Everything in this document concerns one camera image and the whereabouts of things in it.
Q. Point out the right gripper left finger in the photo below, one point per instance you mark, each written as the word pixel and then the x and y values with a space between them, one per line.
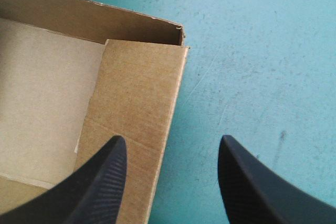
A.
pixel 86 190

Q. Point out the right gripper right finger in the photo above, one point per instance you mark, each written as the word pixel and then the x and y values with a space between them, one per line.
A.
pixel 257 192

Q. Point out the brown cardboard box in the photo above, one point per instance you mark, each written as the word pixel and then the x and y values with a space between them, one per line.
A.
pixel 126 90

